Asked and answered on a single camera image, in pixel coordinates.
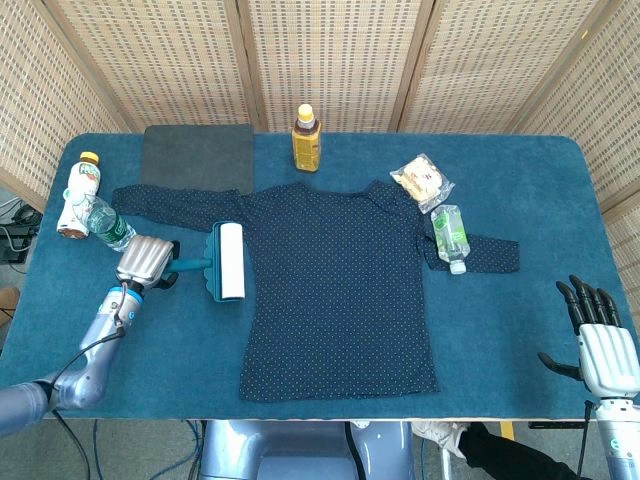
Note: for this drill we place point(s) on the white drink bottle yellow cap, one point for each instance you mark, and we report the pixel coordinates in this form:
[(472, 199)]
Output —
[(80, 190)]

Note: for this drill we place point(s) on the woven folding screen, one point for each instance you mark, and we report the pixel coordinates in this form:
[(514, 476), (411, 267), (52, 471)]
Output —
[(340, 60)]

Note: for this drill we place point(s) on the teal lint roller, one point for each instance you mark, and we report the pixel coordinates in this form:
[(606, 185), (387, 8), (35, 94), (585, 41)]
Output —
[(231, 260)]

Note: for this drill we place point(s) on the black floor equipment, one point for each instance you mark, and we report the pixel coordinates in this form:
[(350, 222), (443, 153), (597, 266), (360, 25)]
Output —
[(22, 217)]

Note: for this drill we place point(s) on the dark grey mat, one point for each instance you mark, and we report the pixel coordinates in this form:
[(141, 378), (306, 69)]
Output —
[(200, 155)]

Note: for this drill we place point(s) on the yellow label tea bottle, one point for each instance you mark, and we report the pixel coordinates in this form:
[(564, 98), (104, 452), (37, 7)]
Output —
[(306, 147)]

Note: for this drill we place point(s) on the clear snack bag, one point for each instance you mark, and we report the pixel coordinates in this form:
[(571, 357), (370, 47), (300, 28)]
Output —
[(422, 182)]

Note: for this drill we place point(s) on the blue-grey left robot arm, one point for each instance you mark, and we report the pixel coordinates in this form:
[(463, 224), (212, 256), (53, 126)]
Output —
[(85, 380)]

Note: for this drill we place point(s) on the clear water bottle green label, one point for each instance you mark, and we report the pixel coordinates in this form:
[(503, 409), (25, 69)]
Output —
[(112, 227)]

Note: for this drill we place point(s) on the white cloth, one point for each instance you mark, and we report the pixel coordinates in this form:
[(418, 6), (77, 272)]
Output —
[(442, 435)]

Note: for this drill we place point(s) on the teal table cover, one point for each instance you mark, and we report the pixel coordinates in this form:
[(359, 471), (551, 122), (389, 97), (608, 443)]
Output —
[(500, 340)]

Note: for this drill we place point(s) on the blue-grey robot torso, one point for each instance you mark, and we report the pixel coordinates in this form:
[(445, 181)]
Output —
[(300, 450)]

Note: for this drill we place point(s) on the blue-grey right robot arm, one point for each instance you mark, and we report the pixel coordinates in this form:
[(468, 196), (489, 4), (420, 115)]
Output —
[(622, 440)]

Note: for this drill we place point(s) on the navy polka dot shirt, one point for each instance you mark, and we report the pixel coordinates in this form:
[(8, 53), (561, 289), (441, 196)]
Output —
[(340, 290)]

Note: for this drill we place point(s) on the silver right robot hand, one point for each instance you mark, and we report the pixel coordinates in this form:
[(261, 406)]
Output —
[(607, 357)]

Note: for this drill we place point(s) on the clear bottle white cap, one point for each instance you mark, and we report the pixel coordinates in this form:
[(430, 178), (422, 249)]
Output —
[(450, 235)]

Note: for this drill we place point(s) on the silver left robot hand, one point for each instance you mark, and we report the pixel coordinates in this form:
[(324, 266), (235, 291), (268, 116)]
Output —
[(145, 260)]

